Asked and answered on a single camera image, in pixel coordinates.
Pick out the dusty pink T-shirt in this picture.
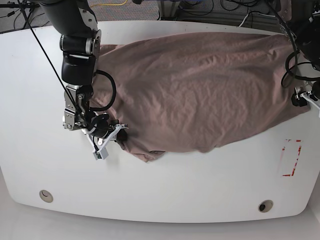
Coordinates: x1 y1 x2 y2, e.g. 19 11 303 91
97 32 310 162

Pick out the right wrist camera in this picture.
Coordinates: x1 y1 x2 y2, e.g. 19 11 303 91
92 148 109 160

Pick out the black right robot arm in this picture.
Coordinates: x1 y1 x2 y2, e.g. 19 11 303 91
38 0 127 159

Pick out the left table grommet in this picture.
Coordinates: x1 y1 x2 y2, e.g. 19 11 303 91
39 190 54 203

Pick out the table grommet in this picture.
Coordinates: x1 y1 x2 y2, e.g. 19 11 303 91
39 190 54 203
258 200 274 213

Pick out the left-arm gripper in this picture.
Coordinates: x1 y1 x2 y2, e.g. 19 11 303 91
291 81 320 110

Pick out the black tripod stand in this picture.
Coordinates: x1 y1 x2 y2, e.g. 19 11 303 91
0 0 40 32

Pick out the red tape marking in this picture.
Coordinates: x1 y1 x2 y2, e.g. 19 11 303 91
278 139 303 177

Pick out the yellow cable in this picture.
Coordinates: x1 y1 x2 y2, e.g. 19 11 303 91
89 0 128 8

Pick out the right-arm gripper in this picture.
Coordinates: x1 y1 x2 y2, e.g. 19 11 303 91
81 120 128 150

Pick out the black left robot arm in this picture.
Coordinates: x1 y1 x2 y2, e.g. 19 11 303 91
264 0 320 109

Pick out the right table grommet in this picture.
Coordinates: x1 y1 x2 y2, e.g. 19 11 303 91
258 200 274 213

